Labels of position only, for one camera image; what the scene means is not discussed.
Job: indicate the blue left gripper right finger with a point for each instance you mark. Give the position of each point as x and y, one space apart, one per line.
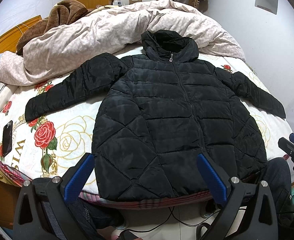
215 177

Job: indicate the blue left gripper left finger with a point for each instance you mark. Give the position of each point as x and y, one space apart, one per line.
75 178

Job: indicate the black quilted puffer jacket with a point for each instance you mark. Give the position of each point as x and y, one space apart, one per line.
162 119

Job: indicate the white rose-print bed sheet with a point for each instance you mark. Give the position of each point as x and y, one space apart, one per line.
67 129

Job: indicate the black smartphone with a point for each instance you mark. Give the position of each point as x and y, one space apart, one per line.
7 138

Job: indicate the pink leaf-pattern duvet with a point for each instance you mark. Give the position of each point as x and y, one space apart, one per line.
63 48

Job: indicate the orange wooden headboard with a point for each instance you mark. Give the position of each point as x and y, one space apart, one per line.
10 38

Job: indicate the brown fleece blanket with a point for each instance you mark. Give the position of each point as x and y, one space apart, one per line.
64 13

